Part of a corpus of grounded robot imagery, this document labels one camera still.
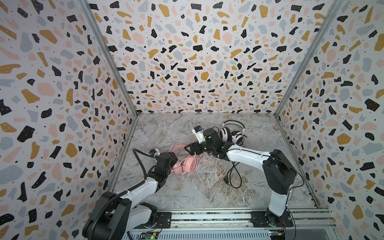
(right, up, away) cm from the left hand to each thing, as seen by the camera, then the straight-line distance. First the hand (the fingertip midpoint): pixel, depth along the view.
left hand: (173, 153), depth 88 cm
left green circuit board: (-8, -36, -18) cm, 41 cm away
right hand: (+9, +6, -3) cm, 11 cm away
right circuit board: (+54, -36, -16) cm, 67 cm away
